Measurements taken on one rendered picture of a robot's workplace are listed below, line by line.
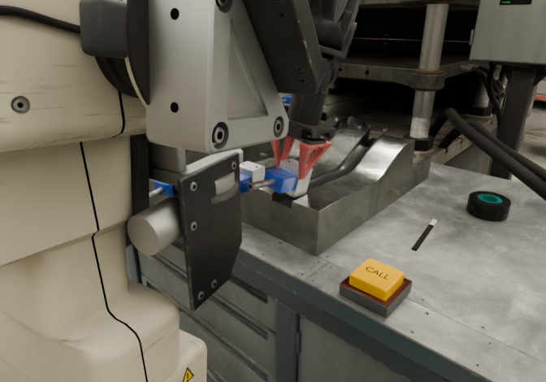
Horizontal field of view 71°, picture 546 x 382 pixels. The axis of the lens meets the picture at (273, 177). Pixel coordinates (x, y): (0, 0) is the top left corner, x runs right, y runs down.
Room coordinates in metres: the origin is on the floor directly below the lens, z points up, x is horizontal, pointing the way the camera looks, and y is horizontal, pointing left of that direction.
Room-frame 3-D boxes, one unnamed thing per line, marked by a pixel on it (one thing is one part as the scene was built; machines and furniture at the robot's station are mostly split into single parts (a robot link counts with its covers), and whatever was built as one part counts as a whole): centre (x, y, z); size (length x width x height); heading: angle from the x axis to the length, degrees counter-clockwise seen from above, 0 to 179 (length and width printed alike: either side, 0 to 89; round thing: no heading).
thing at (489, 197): (0.75, -0.46, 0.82); 0.08 x 0.08 x 0.04
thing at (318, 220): (0.85, -0.15, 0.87); 0.50 x 0.26 x 0.14; 138
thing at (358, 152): (0.85, -0.13, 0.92); 0.35 x 0.16 x 0.09; 138
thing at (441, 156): (1.91, -0.30, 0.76); 1.30 x 0.84 x 0.07; 48
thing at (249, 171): (0.70, 0.08, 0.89); 0.13 x 0.05 x 0.05; 138
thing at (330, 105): (1.81, -0.28, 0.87); 0.50 x 0.27 x 0.17; 138
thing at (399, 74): (1.90, -0.31, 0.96); 1.29 x 0.83 x 0.18; 48
